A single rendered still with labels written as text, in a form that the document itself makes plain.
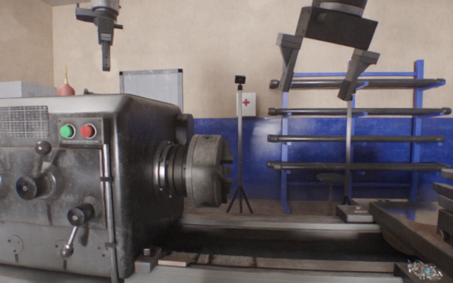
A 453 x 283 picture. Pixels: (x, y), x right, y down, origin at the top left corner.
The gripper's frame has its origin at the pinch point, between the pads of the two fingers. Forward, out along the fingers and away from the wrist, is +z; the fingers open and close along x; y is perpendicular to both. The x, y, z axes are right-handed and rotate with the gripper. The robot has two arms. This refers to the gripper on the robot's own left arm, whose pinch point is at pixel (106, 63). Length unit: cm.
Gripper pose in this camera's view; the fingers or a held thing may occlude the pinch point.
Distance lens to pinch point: 92.9
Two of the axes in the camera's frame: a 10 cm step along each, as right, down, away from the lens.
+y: 8.8, -0.4, 4.7
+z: 0.0, 10.0, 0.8
